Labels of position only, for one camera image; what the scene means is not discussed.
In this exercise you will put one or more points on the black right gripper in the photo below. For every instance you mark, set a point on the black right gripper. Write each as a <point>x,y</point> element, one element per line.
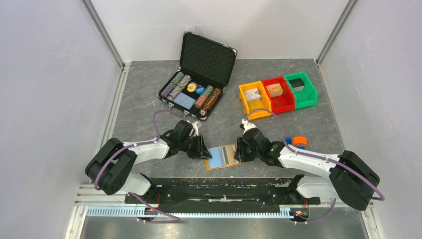
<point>240,154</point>

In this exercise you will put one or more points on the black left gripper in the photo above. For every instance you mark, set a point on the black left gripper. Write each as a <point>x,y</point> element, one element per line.
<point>201,151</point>

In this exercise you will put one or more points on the orange leather card holder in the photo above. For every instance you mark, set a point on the orange leather card holder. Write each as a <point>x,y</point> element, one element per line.
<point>222,157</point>

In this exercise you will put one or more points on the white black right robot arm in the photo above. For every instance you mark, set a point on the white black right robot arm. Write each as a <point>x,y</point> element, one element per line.
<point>345,176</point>

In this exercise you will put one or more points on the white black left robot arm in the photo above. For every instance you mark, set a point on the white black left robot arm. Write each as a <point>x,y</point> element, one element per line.
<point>111,167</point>

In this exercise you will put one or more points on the blue playing card deck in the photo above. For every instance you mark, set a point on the blue playing card deck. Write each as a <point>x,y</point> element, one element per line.
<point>184,101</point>

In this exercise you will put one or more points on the card deck in yellow bin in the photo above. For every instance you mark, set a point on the card deck in yellow bin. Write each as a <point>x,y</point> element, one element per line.
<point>252,95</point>

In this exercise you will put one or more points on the card deck in red bin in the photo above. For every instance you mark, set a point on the card deck in red bin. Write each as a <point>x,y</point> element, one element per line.
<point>275,90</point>

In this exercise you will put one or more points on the yellow plastic bin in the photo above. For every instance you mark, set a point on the yellow plastic bin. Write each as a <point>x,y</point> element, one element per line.
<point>262,103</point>

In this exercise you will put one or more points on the blue orange toy truck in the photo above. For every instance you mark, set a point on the blue orange toy truck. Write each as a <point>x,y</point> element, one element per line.
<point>300,142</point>

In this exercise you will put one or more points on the blue dealer chip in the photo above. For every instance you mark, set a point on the blue dealer chip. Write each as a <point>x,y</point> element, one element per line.
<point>199,90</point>

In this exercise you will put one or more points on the yellow dealer chip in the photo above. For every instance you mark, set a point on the yellow dealer chip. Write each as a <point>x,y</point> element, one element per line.
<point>192,87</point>

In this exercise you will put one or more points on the red plastic bin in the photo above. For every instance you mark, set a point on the red plastic bin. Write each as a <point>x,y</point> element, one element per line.
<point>286,101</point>

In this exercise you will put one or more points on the black poker chip case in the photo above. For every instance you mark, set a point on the black poker chip case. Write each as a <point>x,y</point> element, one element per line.
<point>205,62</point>

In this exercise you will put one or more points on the black box in green bin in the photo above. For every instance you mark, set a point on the black box in green bin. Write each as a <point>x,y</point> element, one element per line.
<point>297,84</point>

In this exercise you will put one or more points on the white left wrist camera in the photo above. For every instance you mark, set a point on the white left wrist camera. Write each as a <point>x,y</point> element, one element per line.
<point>196,125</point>

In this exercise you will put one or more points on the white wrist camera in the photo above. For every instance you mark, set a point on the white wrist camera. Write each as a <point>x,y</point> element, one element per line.
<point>196,125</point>
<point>246,126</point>

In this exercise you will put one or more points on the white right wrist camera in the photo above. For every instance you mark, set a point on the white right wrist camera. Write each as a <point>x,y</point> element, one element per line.
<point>246,126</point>

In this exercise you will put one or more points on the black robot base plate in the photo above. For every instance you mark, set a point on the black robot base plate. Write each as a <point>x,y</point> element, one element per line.
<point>225,195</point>

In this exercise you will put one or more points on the slotted aluminium cable duct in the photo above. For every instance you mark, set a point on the slotted aluminium cable duct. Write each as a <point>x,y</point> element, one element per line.
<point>139,211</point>

